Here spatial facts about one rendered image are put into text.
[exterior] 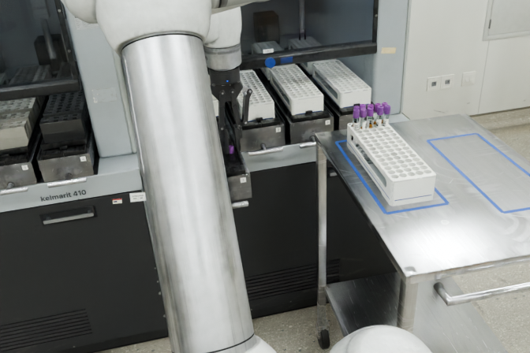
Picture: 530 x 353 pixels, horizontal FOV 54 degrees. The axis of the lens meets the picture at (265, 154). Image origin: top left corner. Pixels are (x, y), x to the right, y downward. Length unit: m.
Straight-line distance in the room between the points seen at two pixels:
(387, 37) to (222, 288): 1.19
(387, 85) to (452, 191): 0.58
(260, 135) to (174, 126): 0.94
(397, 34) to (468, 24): 1.51
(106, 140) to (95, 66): 0.23
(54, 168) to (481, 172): 1.10
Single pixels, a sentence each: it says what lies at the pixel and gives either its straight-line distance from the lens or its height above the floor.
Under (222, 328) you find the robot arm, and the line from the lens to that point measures 0.62.
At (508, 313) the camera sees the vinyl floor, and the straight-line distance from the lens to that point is 2.18.
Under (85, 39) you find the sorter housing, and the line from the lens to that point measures 1.50.
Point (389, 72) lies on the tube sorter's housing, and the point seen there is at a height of 0.89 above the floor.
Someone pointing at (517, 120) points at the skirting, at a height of 0.02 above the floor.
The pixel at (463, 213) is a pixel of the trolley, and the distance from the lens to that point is 1.16.
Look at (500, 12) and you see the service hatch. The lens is 3.25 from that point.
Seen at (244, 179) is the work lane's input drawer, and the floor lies 0.79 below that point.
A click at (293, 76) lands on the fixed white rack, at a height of 0.86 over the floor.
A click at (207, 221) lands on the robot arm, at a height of 1.12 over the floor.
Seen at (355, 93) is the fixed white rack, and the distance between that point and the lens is 1.62.
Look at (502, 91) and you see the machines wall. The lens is 3.46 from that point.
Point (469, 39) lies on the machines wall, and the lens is 3.20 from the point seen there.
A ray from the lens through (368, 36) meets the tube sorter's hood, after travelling 1.62.
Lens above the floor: 1.47
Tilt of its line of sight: 29 degrees down
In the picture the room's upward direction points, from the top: 3 degrees counter-clockwise
